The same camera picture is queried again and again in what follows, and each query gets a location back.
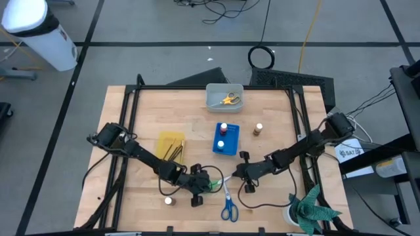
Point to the red paint bottle white cap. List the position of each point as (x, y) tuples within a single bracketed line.
[(223, 128)]

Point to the grey metal strip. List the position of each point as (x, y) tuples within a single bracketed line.
[(123, 234)]

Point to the yellow plastic tray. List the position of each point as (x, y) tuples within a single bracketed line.
[(164, 141)]

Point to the grey stand foot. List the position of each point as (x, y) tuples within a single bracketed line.
[(62, 2)]

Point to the plain dark panel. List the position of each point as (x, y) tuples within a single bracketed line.
[(200, 78)]

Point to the black equipment base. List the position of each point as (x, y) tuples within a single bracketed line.
[(4, 113)]

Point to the green plant in white pot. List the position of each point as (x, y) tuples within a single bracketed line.
[(310, 213)]

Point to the black perforated panel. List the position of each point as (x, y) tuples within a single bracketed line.
[(288, 82)]

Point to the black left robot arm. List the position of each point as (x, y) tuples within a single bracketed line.
[(147, 159)]

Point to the white trash can black bag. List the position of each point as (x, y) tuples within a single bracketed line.
[(39, 36)]

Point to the grey plastic bin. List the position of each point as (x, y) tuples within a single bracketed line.
[(216, 90)]

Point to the grey stand base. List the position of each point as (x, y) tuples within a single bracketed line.
[(19, 74)]

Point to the ochre paint bottle white cap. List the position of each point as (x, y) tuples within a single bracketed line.
[(258, 129)]

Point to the blue paint bottle white cap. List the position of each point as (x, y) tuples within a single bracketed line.
[(220, 145)]

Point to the brown paint bottle white cap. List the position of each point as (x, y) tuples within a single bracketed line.
[(169, 201)]

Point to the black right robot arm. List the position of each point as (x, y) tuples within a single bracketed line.
[(305, 145)]

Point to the black metal table frame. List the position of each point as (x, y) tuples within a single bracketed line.
[(164, 87)]

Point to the white printed label sheet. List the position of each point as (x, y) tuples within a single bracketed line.
[(348, 152)]

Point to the black table edge clamp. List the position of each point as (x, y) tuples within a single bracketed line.
[(261, 231), (169, 230)]

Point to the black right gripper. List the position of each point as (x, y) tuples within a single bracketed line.
[(254, 170)]

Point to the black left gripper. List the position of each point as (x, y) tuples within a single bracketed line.
[(197, 183)]

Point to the blue plastic tray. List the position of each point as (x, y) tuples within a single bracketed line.
[(231, 141)]

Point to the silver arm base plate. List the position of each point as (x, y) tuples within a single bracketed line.
[(300, 137)]

